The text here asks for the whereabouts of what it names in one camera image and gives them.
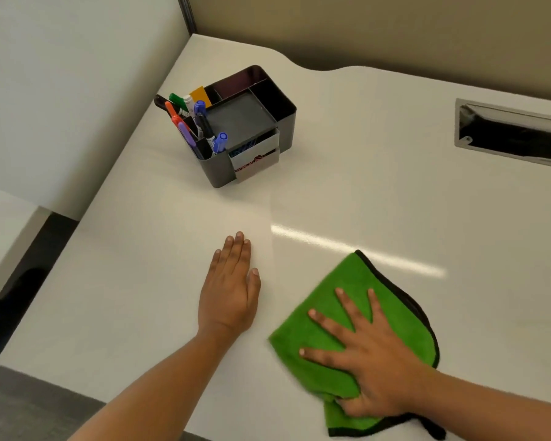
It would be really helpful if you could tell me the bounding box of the person's left hand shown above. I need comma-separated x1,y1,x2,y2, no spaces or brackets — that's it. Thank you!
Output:
197,232,262,339

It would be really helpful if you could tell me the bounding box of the person's right hand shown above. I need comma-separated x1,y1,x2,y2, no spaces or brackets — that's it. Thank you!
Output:
299,288,437,419

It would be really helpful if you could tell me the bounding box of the green cloth with black edge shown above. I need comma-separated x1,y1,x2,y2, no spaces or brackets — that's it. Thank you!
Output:
268,250,447,440

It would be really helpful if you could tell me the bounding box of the person's left forearm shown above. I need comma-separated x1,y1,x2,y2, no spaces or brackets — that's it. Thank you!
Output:
68,327,240,441

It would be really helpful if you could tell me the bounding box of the person's right forearm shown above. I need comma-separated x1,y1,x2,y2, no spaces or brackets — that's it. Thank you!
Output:
417,366,551,441

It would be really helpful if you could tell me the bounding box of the grey organizer drawer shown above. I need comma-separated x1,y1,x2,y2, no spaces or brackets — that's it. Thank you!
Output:
229,130,281,182

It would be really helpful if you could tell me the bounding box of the bunch of coloured markers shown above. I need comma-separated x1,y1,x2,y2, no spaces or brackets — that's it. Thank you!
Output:
154,92,229,160

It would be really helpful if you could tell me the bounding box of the dark grey desk organizer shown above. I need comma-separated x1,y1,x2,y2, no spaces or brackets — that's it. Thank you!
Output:
154,65,298,189

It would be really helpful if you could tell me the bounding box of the yellow sticky note pad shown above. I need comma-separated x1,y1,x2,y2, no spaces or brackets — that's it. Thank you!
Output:
189,86,212,109

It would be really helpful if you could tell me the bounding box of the adjacent white desk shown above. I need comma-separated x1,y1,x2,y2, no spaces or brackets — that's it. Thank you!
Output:
0,183,52,319

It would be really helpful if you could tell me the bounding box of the grey partition post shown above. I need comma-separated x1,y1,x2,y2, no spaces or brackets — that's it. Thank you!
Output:
176,0,198,36

